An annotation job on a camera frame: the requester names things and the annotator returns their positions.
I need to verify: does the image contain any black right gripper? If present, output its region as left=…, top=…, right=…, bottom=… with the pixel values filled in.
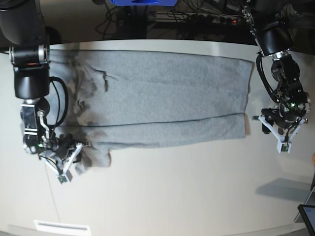
left=40, top=137, right=85, bottom=170

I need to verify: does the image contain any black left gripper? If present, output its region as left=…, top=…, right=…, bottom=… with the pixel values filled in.
left=261, top=108, right=299, bottom=134

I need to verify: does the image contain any grey T-shirt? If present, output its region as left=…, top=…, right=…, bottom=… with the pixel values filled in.
left=50, top=50, right=252, bottom=167

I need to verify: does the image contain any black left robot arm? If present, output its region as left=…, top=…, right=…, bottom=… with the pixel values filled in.
left=241, top=0, right=311, bottom=135

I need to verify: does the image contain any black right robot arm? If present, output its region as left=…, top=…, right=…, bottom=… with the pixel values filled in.
left=0, top=0, right=86, bottom=175

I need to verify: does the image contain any white label strip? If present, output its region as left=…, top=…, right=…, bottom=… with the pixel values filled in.
left=34, top=220, right=91, bottom=232

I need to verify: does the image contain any grey laptop stand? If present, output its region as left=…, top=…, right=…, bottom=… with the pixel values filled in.
left=294, top=176, right=315, bottom=223

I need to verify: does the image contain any black tablet screen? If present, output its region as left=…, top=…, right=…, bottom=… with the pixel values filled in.
left=298, top=205, right=315, bottom=236

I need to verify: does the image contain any white power strip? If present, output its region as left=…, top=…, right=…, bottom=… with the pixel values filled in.
left=148, top=11, right=242, bottom=26

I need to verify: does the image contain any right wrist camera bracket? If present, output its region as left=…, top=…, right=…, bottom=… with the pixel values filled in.
left=39, top=142, right=92, bottom=184

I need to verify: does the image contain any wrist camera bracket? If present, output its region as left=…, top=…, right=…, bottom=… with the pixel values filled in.
left=252, top=115, right=307, bottom=153
left=39, top=142, right=92, bottom=184

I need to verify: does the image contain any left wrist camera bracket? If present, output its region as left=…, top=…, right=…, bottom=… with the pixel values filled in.
left=252, top=115, right=307, bottom=153

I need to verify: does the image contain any blue plastic mount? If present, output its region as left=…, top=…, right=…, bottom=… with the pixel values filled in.
left=111, top=0, right=177, bottom=6

